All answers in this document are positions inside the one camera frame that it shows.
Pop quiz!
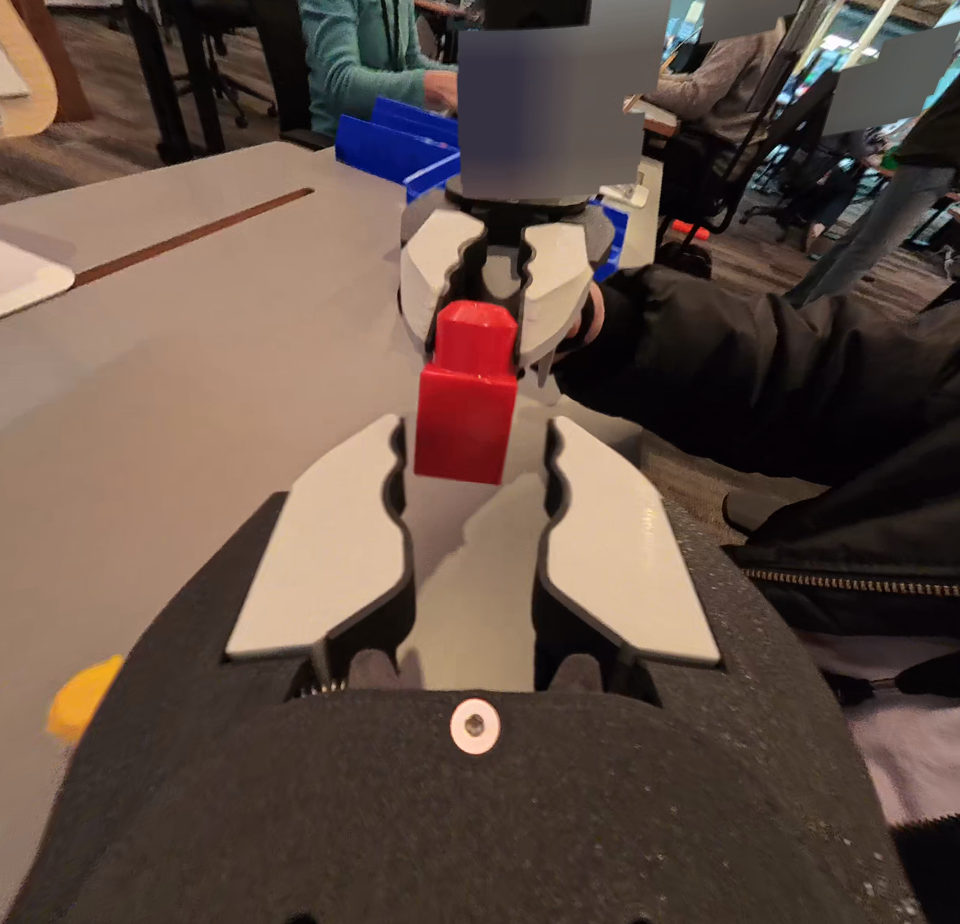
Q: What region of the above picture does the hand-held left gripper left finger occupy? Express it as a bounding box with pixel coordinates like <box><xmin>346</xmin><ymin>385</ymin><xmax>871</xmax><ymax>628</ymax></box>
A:
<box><xmin>224</xmin><ymin>413</ymin><xmax>415</xmax><ymax>664</ymax></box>

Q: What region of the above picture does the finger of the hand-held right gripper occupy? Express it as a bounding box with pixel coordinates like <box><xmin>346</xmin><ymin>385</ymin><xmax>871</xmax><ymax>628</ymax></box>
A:
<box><xmin>518</xmin><ymin>209</ymin><xmax>618</xmax><ymax>366</ymax></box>
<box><xmin>398</xmin><ymin>208</ymin><xmax>489</xmax><ymax>351</ymax></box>

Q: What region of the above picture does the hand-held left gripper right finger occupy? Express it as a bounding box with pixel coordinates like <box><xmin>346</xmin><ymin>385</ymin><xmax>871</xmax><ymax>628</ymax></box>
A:
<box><xmin>536</xmin><ymin>413</ymin><xmax>726</xmax><ymax>669</ymax></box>

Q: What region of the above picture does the blue storage bin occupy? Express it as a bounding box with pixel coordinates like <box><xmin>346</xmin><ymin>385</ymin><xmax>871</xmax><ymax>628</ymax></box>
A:
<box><xmin>333</xmin><ymin>97</ymin><xmax>631</xmax><ymax>283</ymax></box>

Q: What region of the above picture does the red mega block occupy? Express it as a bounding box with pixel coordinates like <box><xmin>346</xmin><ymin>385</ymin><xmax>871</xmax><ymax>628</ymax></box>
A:
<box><xmin>414</xmin><ymin>301</ymin><xmax>523</xmax><ymax>487</ymax></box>

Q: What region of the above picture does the yellow mega block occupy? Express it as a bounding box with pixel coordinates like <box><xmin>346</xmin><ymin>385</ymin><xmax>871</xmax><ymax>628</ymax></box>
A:
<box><xmin>45</xmin><ymin>655</ymin><xmax>129</xmax><ymax>745</ymax></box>

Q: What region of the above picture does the black office chair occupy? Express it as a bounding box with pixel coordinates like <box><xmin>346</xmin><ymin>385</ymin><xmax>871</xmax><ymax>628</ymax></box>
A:
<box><xmin>660</xmin><ymin>70</ymin><xmax>841</xmax><ymax>258</ymax></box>
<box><xmin>113</xmin><ymin>0</ymin><xmax>316</xmax><ymax>163</ymax></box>

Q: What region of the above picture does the person's white garment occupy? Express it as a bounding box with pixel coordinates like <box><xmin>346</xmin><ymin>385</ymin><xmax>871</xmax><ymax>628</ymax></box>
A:
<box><xmin>833</xmin><ymin>632</ymin><xmax>960</xmax><ymax>835</ymax></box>

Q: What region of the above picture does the white flat object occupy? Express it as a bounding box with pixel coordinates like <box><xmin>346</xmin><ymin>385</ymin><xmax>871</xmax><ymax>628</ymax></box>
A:
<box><xmin>0</xmin><ymin>239</ymin><xmax>76</xmax><ymax>321</ymax></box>

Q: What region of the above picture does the instruction sheet board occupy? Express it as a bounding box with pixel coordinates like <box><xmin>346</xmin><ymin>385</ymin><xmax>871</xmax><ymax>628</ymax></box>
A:
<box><xmin>0</xmin><ymin>0</ymin><xmax>61</xmax><ymax>133</ymax></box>

